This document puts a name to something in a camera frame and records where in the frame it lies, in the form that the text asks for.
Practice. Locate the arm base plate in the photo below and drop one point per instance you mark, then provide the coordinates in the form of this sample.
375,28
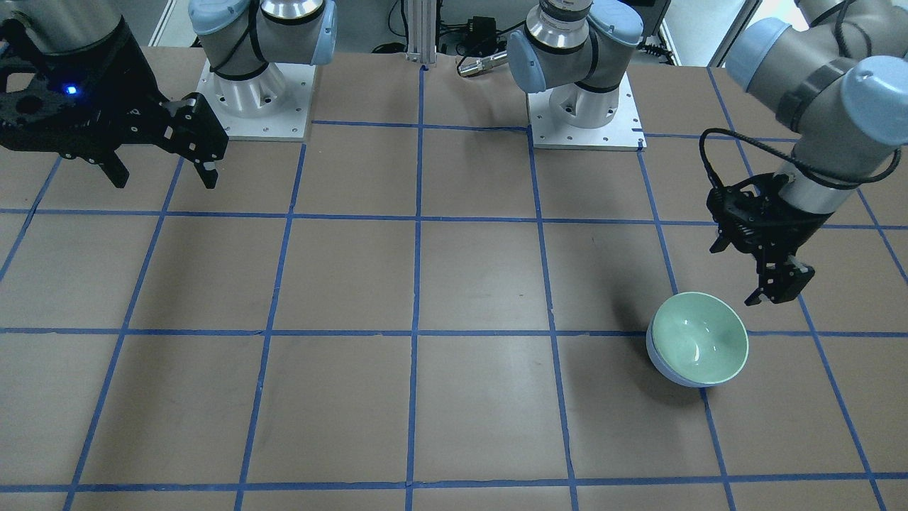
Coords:
255,117
589,131

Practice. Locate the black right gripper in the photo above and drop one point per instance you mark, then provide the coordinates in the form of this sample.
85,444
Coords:
133,79

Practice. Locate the blue bowl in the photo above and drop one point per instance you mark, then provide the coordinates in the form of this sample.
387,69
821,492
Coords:
662,366

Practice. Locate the black electronics box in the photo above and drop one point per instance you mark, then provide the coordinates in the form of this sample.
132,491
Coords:
480,38

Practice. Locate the aluminium frame post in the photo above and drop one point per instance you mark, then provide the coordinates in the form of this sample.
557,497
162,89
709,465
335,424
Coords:
422,19

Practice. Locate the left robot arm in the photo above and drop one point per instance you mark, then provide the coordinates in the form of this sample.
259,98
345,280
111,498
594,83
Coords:
840,84

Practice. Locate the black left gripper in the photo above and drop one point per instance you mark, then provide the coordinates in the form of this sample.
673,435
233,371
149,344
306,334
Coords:
796,229

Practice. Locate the green bowl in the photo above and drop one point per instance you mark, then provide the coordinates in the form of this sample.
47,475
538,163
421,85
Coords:
701,337

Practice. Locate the silver metal cylinder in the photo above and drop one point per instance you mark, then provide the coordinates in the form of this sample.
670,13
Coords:
483,64

